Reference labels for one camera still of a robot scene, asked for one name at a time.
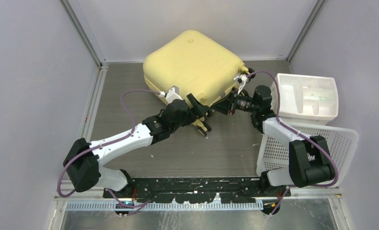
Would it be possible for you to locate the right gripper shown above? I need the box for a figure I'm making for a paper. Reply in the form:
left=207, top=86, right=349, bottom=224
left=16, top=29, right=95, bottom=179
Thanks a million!
left=210, top=87, right=259, bottom=116

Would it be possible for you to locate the yellow hard-shell suitcase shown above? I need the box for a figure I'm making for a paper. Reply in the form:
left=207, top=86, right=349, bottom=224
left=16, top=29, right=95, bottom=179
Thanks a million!
left=143, top=30, right=256, bottom=137

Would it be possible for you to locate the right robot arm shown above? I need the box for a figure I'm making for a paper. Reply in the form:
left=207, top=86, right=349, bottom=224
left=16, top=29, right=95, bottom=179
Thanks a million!
left=211, top=85, right=339, bottom=196

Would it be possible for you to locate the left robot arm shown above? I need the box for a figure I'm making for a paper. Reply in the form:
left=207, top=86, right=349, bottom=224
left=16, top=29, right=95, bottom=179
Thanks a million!
left=62, top=92, right=212, bottom=198

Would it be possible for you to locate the white divided organizer tray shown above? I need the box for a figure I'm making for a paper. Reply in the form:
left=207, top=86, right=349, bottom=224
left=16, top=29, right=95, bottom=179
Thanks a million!
left=270, top=73, right=339, bottom=125

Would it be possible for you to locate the white perforated plastic basket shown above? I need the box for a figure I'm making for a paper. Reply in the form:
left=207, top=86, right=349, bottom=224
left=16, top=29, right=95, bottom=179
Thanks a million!
left=256, top=123, right=359, bottom=187

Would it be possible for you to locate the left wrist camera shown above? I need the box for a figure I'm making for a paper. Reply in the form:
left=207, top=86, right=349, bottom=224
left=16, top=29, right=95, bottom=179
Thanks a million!
left=159, top=86, right=182, bottom=104

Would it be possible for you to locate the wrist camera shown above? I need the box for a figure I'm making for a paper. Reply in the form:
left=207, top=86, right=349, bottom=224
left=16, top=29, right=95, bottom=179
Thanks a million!
left=233, top=73, right=249, bottom=95
left=159, top=86, right=182, bottom=104

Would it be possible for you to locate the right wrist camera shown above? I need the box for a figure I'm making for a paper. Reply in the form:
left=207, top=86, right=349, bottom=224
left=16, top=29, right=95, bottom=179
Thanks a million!
left=233, top=73, right=249, bottom=95

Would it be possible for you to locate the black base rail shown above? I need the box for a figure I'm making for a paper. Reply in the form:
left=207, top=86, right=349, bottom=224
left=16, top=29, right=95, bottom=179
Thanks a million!
left=114, top=177, right=286, bottom=204

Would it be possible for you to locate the slotted metal cable duct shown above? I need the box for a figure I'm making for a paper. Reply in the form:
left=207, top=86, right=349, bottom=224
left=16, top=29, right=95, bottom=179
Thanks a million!
left=65, top=200, right=264, bottom=211

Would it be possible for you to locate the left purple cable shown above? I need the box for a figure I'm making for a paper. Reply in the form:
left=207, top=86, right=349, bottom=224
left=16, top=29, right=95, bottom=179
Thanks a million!
left=57, top=89, right=164, bottom=217

